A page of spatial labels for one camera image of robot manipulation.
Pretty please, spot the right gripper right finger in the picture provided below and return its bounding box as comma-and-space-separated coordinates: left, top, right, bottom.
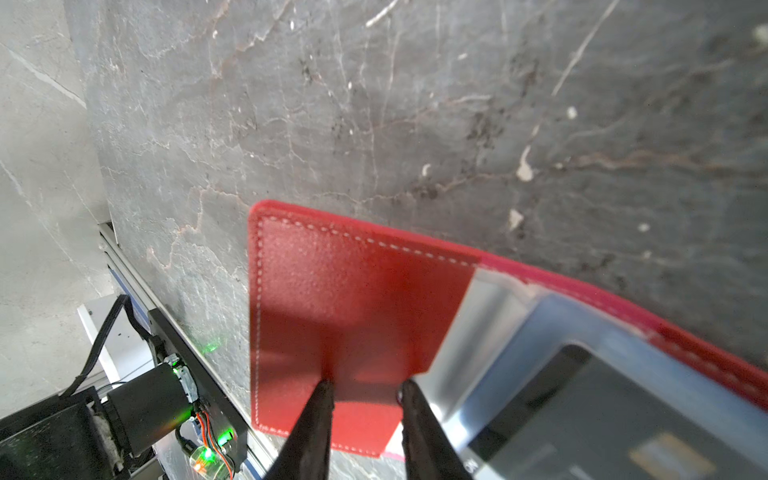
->
399, 380, 472, 480

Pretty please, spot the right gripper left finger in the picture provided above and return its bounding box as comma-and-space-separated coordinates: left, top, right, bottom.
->
263, 380, 335, 480

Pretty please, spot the red leather card holder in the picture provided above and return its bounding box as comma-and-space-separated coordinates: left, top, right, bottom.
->
248, 201, 767, 464

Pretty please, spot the black VIP credit card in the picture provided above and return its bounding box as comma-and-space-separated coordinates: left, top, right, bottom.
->
460, 344, 767, 479

